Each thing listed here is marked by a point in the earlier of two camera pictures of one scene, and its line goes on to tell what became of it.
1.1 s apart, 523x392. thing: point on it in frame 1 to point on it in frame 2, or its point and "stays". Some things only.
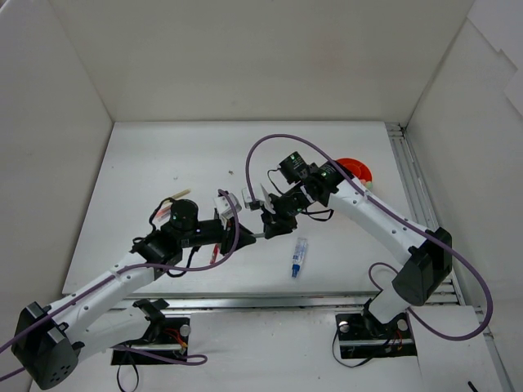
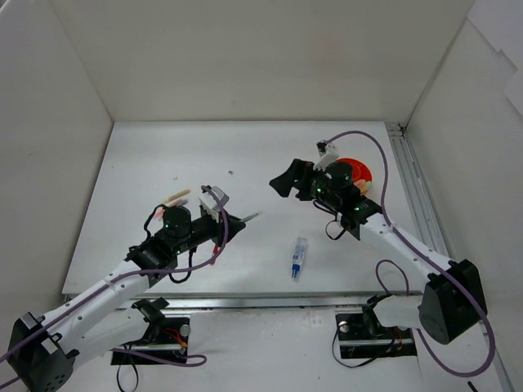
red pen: (215, 253) stays
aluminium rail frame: (420, 208) stays
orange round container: (356, 168) stays
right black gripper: (274, 218) to (305, 180)
